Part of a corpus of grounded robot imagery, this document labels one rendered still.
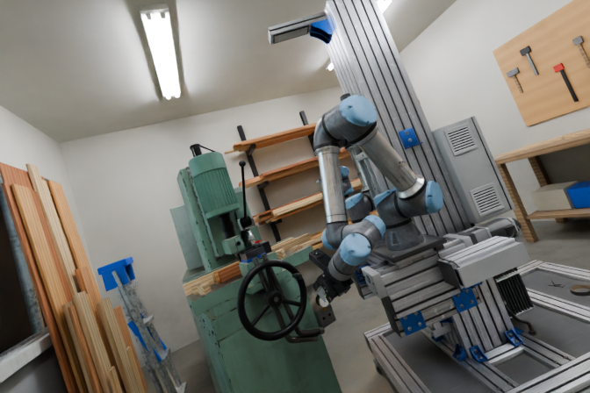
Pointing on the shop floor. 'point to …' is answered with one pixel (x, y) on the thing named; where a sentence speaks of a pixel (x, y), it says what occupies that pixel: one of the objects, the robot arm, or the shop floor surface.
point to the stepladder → (141, 324)
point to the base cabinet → (272, 360)
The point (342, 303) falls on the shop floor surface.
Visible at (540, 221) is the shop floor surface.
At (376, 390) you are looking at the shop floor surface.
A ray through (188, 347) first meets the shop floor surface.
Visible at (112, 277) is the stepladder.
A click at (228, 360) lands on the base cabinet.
